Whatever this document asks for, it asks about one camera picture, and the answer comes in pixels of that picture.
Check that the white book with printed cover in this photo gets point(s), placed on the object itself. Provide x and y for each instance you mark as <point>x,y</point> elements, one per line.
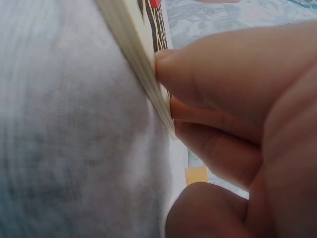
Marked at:
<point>138,49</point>

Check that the person's right thumb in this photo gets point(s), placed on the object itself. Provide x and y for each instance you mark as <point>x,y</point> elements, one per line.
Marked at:
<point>213,72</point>

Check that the person's right hand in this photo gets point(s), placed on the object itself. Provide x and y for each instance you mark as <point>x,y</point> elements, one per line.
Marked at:
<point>272,129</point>

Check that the yellow flat block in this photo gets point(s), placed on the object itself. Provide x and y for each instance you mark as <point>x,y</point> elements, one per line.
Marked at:
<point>196,175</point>

